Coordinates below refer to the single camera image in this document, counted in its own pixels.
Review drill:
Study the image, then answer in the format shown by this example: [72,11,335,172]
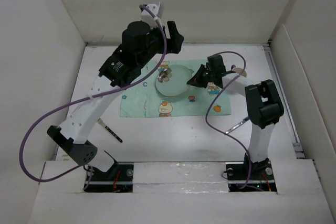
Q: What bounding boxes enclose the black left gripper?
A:
[137,22,183,68]

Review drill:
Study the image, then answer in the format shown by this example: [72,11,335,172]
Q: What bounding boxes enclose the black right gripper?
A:
[187,63,215,88]

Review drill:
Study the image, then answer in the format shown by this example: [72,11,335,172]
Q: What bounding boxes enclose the green floral plate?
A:
[155,65,192,97]

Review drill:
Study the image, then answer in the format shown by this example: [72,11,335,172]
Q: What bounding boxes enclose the purple ceramic mug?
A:
[231,65,247,78]

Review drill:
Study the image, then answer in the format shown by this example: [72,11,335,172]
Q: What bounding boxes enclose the green cartoon print cloth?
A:
[120,60,231,118]

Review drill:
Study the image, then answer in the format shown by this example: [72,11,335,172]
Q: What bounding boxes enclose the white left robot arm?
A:
[47,21,184,180]

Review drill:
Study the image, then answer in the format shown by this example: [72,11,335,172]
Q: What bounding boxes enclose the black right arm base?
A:
[221,154,277,193]

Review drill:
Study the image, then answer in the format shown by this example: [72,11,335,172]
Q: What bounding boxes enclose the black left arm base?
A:
[83,163,134,193]

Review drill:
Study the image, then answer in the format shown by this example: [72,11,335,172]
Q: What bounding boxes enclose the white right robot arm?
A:
[187,51,284,179]

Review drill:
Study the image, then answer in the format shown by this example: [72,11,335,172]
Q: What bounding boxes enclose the steel table knife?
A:
[225,116,249,134]

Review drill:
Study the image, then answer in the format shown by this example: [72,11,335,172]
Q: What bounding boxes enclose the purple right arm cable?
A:
[205,51,254,189]

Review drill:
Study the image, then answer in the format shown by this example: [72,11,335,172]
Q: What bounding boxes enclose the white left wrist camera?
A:
[140,1,163,27]

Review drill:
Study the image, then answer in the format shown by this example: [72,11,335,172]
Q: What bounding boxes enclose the steel fork black handle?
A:
[97,119,123,143]

